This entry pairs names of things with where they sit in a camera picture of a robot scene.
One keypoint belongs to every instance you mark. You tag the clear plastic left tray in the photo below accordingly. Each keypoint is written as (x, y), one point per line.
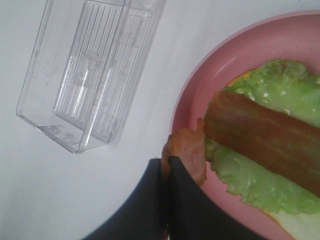
(85, 67)

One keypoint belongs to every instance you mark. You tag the green lettuce leaf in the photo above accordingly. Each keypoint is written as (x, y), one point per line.
(285, 86)

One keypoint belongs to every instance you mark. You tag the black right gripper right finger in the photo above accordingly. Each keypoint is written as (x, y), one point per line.
(193, 216)

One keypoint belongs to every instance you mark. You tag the bacon strip from tray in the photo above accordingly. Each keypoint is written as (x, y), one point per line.
(188, 145)
(282, 144)

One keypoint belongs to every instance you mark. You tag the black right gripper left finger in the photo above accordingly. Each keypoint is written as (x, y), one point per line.
(141, 216)

